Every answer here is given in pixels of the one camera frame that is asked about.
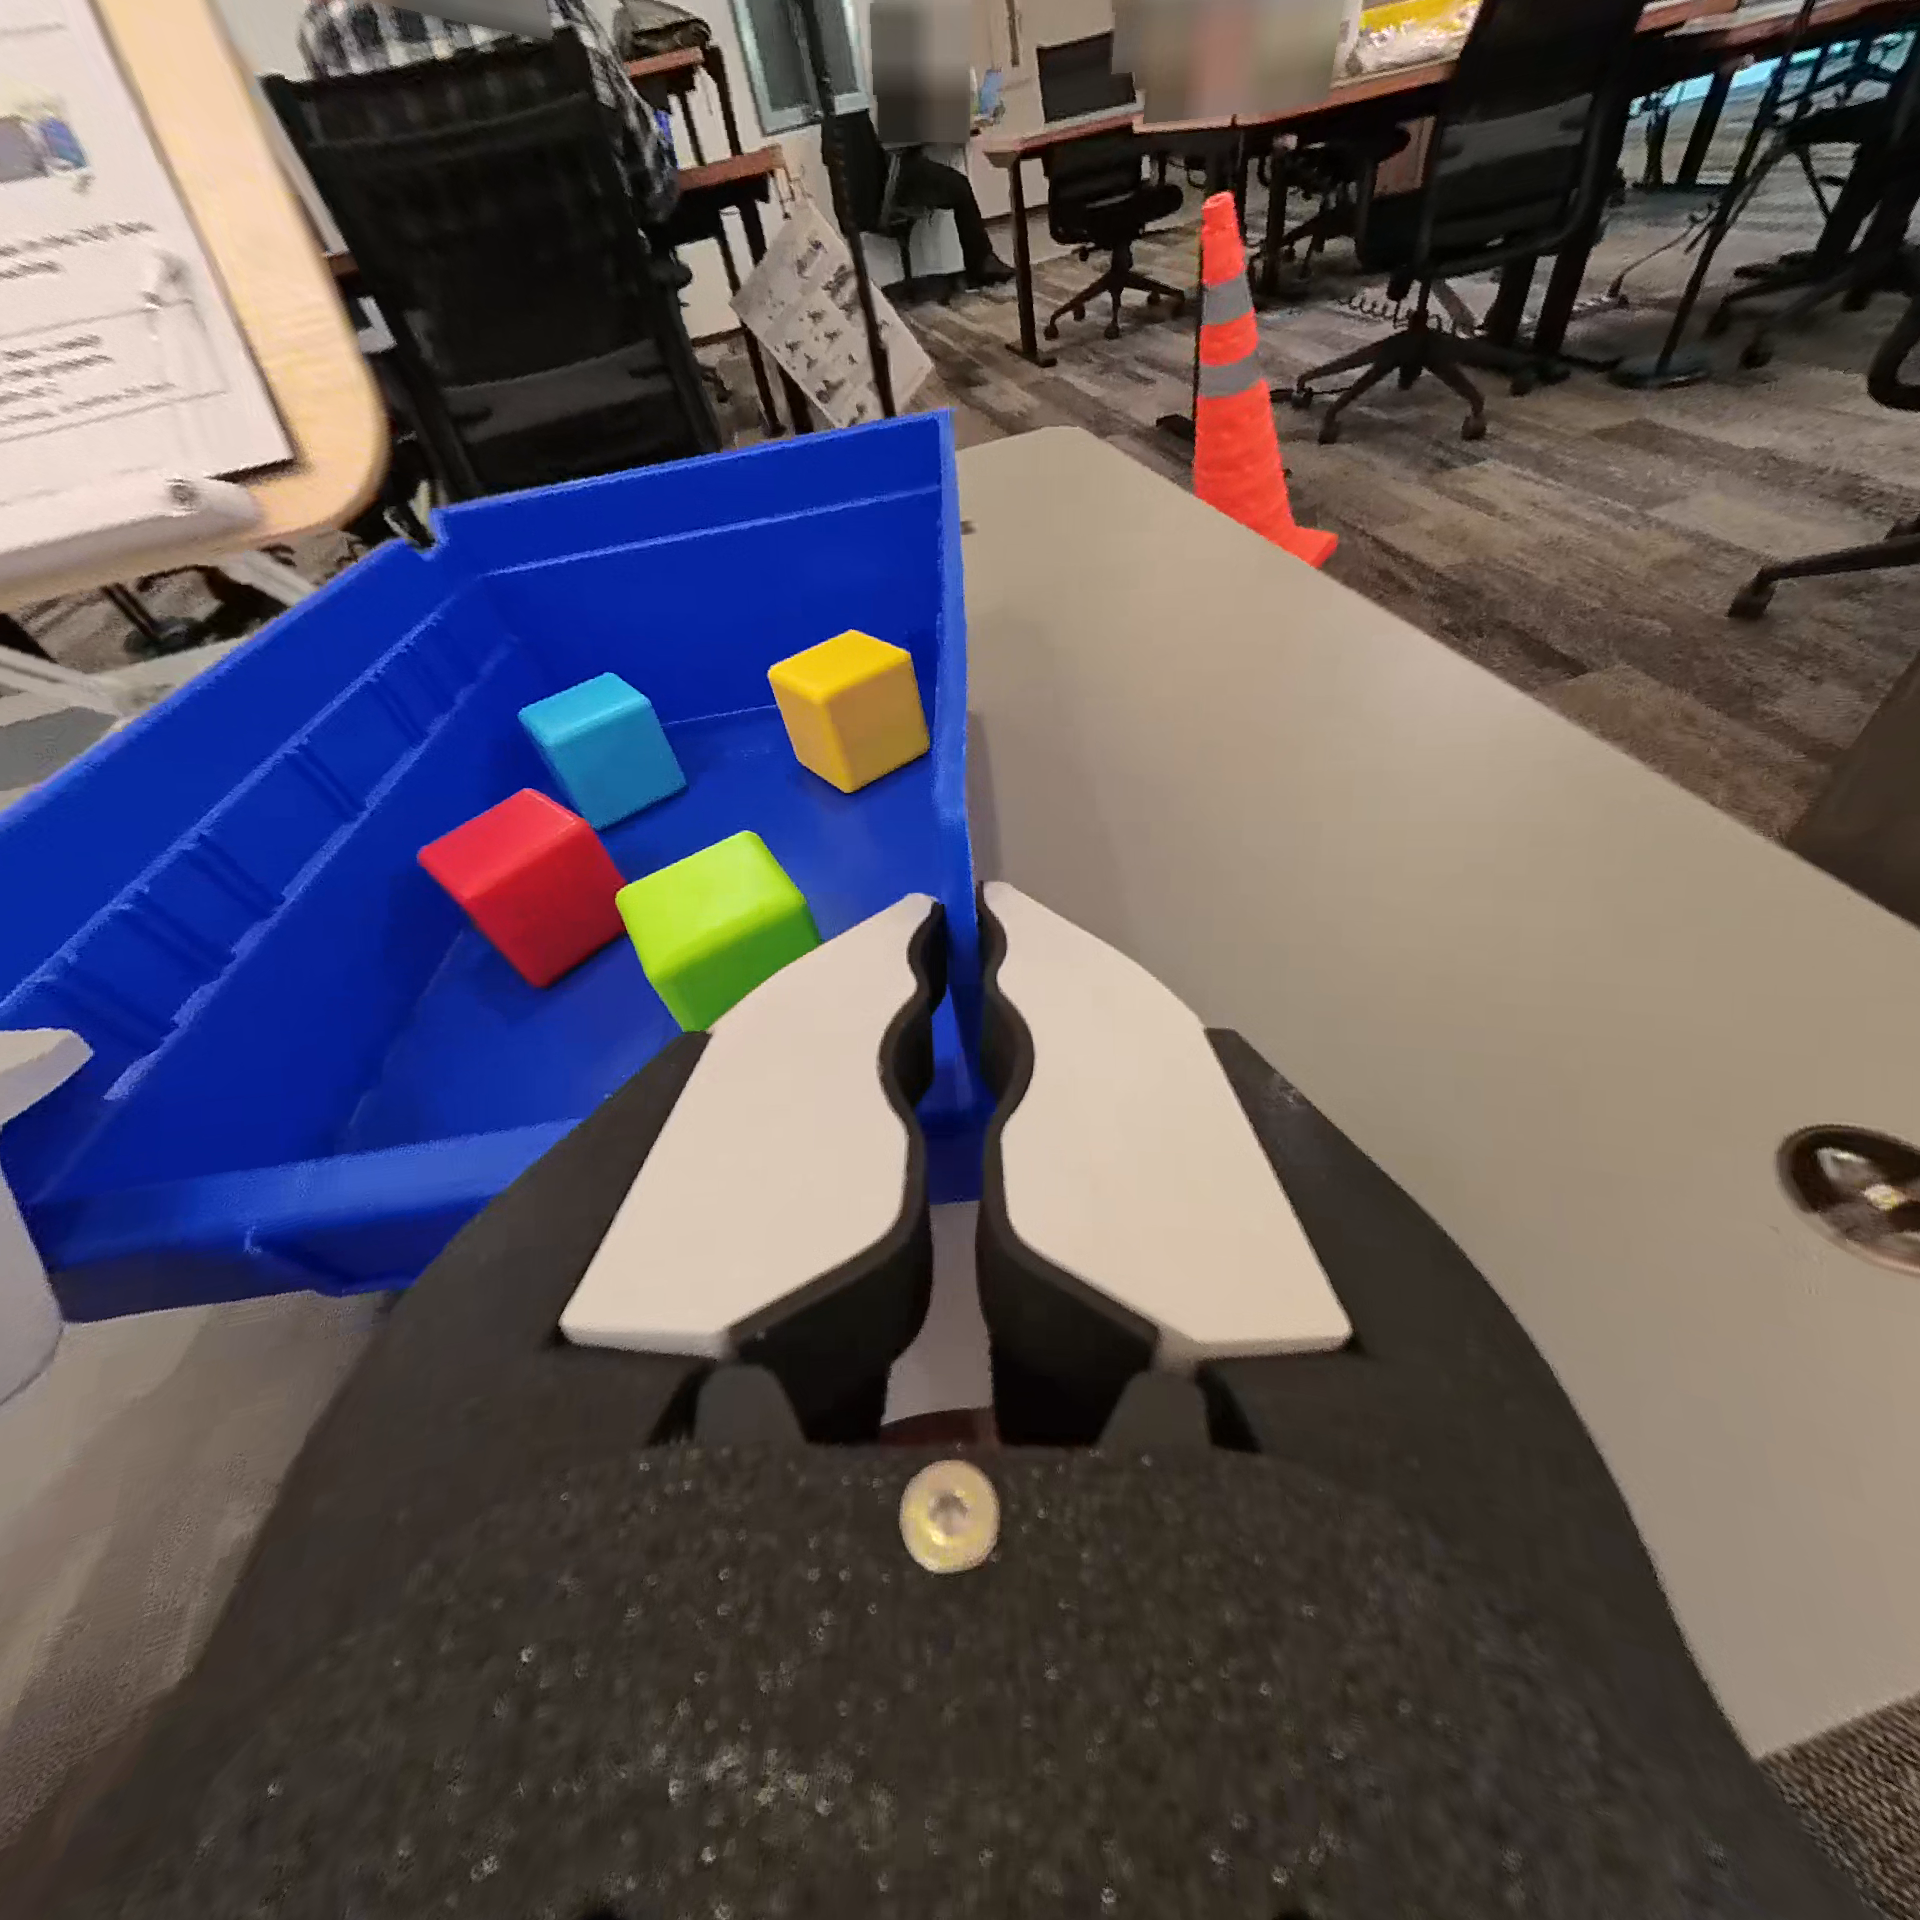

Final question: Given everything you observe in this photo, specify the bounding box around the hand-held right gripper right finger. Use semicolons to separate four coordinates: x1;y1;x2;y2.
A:
974;883;1355;1447

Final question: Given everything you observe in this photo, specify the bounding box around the light blue cube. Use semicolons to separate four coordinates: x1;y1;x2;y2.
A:
516;673;689;833

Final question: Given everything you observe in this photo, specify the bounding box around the printed instruction sheet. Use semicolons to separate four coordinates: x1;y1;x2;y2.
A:
0;0;293;571

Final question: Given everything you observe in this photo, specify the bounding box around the red cube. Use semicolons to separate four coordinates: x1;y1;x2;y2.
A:
416;786;629;991

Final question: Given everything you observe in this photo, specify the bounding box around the wooden background table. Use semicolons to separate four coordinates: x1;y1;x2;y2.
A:
974;0;1719;371

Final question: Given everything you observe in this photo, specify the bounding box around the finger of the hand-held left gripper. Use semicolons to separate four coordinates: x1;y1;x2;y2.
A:
0;1173;67;1409
0;1027;95;1131

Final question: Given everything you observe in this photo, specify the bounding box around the yellow cube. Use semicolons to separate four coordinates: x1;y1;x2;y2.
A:
765;628;932;797

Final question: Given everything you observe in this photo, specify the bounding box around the blue plastic bin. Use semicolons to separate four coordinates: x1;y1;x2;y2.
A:
0;408;996;1327

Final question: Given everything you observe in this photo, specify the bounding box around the orange traffic cone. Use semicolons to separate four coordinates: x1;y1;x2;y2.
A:
1153;193;1340;572

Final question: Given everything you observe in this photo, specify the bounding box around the black office chair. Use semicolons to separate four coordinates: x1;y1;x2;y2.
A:
1033;30;1198;344
262;30;738;500
1724;292;1920;625
1295;0;1639;447

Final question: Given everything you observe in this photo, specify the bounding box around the wooden board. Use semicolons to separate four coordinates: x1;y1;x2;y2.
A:
0;0;396;611

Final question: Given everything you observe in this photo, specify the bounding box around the printed paper sheet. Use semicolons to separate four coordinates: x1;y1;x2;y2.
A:
730;198;936;438

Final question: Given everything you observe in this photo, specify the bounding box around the green cube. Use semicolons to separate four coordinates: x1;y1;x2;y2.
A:
614;831;822;1034

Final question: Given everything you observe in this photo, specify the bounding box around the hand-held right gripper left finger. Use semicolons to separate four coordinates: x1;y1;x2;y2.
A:
558;893;950;1447

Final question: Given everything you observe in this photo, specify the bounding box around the desk cable grommet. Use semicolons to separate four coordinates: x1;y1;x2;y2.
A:
1775;1124;1920;1283

